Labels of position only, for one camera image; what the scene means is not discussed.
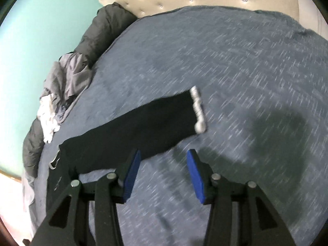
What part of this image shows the dark grey duvet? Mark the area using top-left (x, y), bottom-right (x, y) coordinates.
top-left (23, 2), bottom-right (137, 177)

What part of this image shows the blue striped shirt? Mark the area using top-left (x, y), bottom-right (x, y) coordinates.
top-left (52, 100), bottom-right (69, 123)

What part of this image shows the light grey quilt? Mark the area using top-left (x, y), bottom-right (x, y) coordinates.
top-left (22, 172), bottom-right (49, 236)

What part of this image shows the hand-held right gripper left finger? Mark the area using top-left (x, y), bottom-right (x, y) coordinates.
top-left (31, 149), bottom-right (142, 246)

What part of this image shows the white shirt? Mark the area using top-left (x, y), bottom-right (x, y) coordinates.
top-left (36, 93), bottom-right (60, 144)

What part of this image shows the black sweater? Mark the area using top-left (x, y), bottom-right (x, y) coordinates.
top-left (46, 86), bottom-right (207, 208)

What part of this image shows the blue bed sheet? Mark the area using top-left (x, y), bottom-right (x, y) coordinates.
top-left (31, 5), bottom-right (328, 246)

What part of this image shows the grey garment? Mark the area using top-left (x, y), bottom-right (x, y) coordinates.
top-left (40, 61), bottom-right (75, 103)

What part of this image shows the pale lilac garment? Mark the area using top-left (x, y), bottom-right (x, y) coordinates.
top-left (65, 54), bottom-right (94, 99)

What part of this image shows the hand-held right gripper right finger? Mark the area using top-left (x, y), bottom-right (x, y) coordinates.
top-left (187, 149), bottom-right (295, 246)

